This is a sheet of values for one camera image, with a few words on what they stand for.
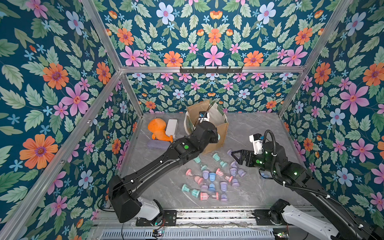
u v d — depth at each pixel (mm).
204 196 782
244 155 600
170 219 734
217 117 976
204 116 609
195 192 795
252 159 603
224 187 826
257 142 627
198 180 833
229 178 838
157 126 1020
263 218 727
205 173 859
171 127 1080
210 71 923
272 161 508
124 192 391
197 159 913
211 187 817
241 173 858
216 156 933
